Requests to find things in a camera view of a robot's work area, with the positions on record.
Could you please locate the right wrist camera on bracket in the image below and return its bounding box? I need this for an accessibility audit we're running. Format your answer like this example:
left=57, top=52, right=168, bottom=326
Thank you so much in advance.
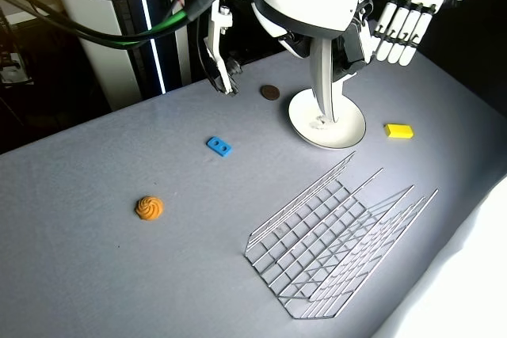
left=203, top=0, right=243, bottom=97

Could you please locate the blue block with two holes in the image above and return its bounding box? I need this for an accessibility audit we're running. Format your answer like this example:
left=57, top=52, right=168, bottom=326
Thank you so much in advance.
left=205, top=136, right=234, bottom=158

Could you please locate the white plate with plain underside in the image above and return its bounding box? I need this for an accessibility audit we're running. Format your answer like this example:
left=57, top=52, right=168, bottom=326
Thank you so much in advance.
left=288, top=88, right=366, bottom=150

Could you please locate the silver wire dish rack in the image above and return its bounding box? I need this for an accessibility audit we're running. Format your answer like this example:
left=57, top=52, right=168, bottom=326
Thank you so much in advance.
left=244, top=150, right=440, bottom=320

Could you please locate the yellow rectangular block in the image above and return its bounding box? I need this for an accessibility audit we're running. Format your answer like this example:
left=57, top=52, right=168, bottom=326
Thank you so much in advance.
left=383, top=123, right=415, bottom=140

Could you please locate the brown round disc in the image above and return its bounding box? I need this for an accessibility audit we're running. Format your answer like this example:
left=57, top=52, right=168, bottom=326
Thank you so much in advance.
left=260, top=84, right=281, bottom=101

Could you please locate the orange swirl cookie toy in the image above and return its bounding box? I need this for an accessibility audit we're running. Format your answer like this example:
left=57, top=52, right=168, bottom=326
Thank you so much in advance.
left=135, top=195, right=165, bottom=222

